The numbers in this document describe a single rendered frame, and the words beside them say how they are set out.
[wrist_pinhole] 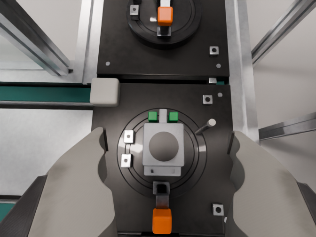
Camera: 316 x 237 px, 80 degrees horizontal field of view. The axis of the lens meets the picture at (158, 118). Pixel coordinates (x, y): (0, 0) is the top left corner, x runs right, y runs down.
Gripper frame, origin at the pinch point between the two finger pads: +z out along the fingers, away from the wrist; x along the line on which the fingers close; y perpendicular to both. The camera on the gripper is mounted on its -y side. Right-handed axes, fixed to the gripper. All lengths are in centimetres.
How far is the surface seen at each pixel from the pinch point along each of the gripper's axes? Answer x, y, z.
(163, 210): 0.2, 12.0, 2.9
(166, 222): 0.4, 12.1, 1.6
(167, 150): 0.3, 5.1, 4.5
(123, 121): -6.6, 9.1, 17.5
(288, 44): 31, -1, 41
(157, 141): -0.7, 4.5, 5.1
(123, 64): -7.3, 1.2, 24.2
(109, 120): -9.0, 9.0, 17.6
